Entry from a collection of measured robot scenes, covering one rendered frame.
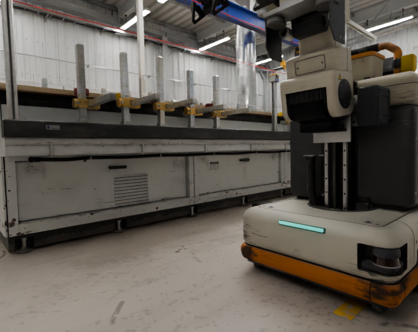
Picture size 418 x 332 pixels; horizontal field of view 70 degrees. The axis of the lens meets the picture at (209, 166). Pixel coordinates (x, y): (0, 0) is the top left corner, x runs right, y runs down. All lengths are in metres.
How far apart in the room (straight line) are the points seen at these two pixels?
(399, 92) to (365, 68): 0.19
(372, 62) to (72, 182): 1.70
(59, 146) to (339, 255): 1.39
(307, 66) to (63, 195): 1.51
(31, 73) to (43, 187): 7.40
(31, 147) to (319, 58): 1.36
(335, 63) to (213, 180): 1.67
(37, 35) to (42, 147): 7.95
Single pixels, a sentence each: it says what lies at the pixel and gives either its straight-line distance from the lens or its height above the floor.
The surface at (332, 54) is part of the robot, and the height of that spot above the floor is 0.86.
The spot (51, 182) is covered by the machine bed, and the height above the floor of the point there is 0.37.
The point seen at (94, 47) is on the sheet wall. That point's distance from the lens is 9.99.
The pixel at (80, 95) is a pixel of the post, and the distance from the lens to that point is 1.76.
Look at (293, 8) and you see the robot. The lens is 1.21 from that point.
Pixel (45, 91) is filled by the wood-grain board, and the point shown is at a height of 0.88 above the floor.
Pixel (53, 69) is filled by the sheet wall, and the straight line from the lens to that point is 9.38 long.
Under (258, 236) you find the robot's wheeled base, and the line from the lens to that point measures 1.29.
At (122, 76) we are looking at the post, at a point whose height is 0.98.
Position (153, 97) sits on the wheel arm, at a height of 0.83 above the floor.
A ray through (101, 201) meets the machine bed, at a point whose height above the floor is 0.22.
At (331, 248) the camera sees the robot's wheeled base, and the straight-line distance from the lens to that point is 1.12.
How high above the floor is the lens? 0.54
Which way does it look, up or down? 3 degrees down
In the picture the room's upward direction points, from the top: 1 degrees counter-clockwise
